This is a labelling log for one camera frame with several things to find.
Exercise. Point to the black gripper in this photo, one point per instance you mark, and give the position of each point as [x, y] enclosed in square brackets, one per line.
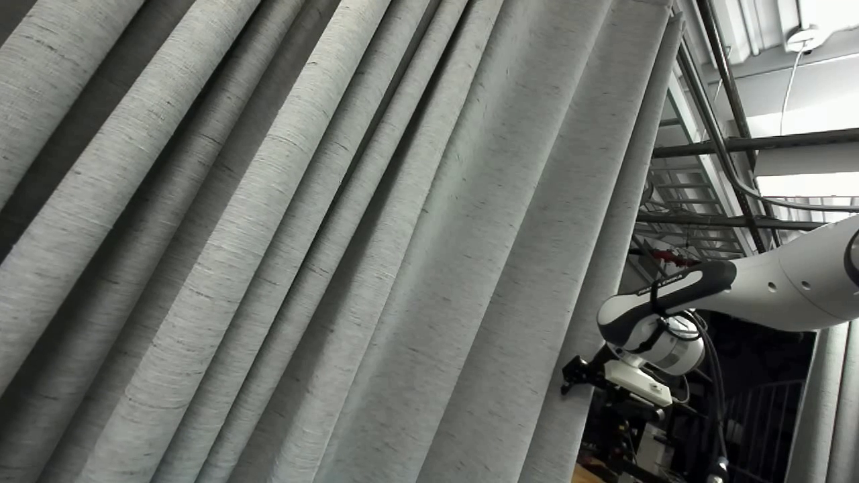
[617, 415]

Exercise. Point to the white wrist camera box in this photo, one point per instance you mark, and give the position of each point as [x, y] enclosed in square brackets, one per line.
[637, 383]

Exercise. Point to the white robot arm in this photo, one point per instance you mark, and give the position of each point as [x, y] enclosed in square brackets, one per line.
[806, 287]

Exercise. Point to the grey fabric curtain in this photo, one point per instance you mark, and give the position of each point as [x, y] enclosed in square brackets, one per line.
[313, 240]

